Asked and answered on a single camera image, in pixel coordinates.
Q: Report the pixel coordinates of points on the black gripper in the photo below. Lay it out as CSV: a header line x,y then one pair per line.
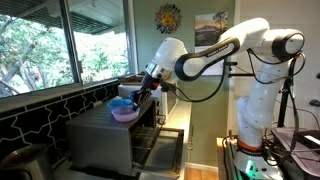
x,y
150,82

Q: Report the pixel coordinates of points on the purple plastic bowl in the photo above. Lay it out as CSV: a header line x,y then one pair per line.
x,y
125,115

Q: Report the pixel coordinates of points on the metal oven rack tray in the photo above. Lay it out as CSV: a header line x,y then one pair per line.
x,y
143,140

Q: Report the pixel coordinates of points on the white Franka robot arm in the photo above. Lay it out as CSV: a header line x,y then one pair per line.
x,y
260,100

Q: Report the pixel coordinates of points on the dark blue plastic bowl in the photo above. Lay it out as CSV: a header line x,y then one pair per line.
x,y
134,96

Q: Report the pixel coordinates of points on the wooden serving tray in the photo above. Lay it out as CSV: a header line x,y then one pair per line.
x,y
128,80

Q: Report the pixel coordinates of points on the light blue plastic bowl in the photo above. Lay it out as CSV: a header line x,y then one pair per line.
x,y
116,102

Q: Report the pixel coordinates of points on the white microwave oven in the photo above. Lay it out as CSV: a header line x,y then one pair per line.
x,y
171,103

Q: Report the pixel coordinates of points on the silver toaster oven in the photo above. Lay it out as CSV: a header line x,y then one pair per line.
x,y
100,136

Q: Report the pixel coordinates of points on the glass toaster oven door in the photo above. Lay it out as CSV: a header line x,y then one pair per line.
x,y
166,150

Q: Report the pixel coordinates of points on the metal pot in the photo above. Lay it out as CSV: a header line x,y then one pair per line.
x,y
23,161

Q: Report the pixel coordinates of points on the grey laptop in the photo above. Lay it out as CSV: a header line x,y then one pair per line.
x,y
293,160

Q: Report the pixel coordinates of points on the black electronics box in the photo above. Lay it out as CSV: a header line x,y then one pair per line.
x,y
310,138

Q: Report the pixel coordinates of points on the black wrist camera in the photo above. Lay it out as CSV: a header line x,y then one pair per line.
x,y
168,86

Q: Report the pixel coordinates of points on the colourful sun wall ornament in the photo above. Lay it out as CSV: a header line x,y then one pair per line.
x,y
168,18

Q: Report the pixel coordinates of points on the window frame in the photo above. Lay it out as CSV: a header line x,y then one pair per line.
x,y
71,43

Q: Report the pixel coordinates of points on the wall calendar with landscape photo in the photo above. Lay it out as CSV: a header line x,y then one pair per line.
x,y
208,26

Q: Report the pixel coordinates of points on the black camera stand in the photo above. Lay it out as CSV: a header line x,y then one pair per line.
x,y
283,106

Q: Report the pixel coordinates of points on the black wall plug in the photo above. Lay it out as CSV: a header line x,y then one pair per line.
x,y
314,102

